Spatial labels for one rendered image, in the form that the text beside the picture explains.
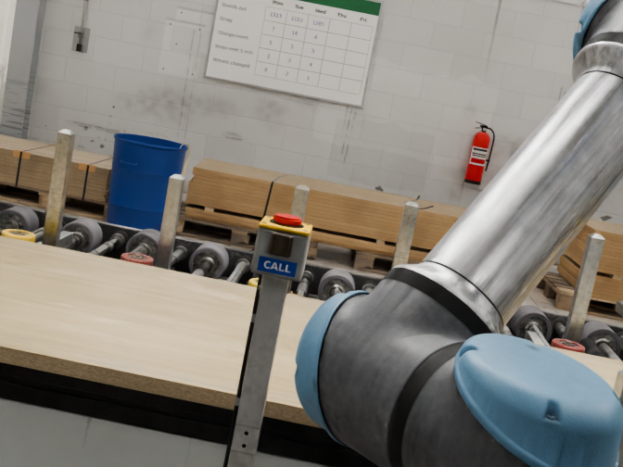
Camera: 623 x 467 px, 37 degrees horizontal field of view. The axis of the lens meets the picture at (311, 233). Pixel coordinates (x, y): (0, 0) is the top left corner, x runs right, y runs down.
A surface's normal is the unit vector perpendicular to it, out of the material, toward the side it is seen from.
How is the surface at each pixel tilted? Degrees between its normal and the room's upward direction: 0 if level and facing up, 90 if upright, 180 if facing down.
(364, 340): 49
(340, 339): 55
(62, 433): 90
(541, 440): 87
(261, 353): 90
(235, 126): 90
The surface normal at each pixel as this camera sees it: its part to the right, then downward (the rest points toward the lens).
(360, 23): -0.04, 0.17
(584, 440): 0.29, 0.18
